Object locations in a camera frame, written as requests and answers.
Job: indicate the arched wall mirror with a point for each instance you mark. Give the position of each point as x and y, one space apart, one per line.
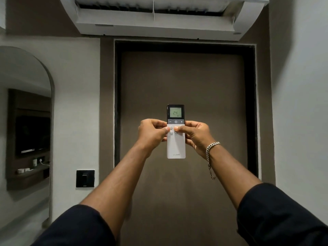
24 140

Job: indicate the person's left forearm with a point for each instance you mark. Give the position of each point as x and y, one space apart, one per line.
117 187

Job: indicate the person's left thumb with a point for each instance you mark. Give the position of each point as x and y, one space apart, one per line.
164 130

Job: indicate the person's left hand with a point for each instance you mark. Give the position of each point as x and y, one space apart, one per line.
150 135

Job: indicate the black door frame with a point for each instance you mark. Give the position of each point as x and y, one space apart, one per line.
117 99

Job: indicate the brown door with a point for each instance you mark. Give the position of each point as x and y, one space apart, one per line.
179 99

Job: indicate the person's right thumb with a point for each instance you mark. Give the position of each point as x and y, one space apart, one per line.
180 129

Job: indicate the black wall switch plate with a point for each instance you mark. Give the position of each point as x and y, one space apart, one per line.
85 178

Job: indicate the person's right forearm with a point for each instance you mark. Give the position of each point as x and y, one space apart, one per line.
232 174

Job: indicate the person's right hand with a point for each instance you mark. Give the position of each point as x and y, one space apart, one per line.
197 137

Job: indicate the white wall air conditioner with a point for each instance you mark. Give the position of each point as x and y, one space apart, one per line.
164 20

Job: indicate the white air conditioner remote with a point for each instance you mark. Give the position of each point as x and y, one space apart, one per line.
176 148

